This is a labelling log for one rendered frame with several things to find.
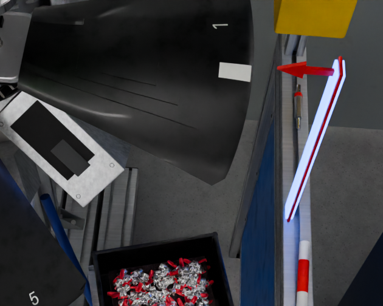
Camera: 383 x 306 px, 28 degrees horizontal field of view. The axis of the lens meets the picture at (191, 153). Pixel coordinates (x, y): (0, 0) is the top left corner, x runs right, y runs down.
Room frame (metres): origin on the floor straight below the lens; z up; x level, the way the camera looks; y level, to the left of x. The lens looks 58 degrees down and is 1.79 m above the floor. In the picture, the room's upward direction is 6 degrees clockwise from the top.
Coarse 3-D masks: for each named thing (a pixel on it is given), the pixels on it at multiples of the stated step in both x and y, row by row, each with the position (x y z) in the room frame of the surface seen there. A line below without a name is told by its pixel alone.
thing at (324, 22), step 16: (288, 0) 0.70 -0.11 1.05; (304, 0) 0.70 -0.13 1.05; (320, 0) 0.70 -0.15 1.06; (336, 0) 0.71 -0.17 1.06; (352, 0) 0.71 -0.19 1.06; (288, 16) 0.70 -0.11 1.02; (304, 16) 0.70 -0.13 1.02; (320, 16) 0.70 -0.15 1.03; (336, 16) 0.71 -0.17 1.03; (288, 32) 0.70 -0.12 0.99; (304, 32) 0.70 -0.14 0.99; (320, 32) 0.71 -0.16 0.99; (336, 32) 0.71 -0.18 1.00
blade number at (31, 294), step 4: (32, 288) 0.31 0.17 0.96; (36, 288) 0.31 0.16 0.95; (24, 292) 0.30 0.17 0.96; (28, 292) 0.30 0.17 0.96; (32, 292) 0.31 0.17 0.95; (36, 292) 0.31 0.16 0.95; (40, 292) 0.31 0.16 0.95; (24, 296) 0.30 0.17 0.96; (28, 296) 0.30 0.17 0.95; (32, 296) 0.30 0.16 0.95; (36, 296) 0.30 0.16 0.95; (40, 296) 0.31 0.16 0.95; (28, 300) 0.30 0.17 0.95; (32, 300) 0.30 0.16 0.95; (36, 300) 0.30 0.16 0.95; (40, 300) 0.30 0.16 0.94; (28, 304) 0.29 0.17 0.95; (32, 304) 0.30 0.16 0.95; (36, 304) 0.30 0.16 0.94; (40, 304) 0.30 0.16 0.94
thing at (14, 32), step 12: (12, 12) 0.52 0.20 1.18; (12, 24) 0.51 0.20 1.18; (24, 24) 0.51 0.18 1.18; (0, 36) 0.49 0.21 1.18; (12, 36) 0.49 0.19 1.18; (24, 36) 0.49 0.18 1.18; (12, 48) 0.48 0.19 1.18; (0, 60) 0.46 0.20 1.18; (12, 60) 0.46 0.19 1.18; (0, 72) 0.44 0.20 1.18; (12, 72) 0.45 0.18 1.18
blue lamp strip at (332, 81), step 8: (336, 64) 0.49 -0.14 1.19; (336, 72) 0.48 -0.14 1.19; (328, 80) 0.50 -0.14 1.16; (336, 80) 0.48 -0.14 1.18; (328, 88) 0.49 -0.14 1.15; (328, 96) 0.48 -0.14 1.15; (320, 104) 0.50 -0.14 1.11; (320, 112) 0.49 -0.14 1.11; (320, 120) 0.48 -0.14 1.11; (312, 128) 0.49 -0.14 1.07; (312, 136) 0.48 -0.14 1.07; (312, 144) 0.48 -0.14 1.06; (304, 152) 0.50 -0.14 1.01; (304, 160) 0.48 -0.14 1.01; (304, 168) 0.48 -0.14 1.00; (296, 176) 0.49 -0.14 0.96; (296, 184) 0.48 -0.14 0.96; (296, 192) 0.48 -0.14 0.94; (288, 200) 0.49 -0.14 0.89; (288, 208) 0.48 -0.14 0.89
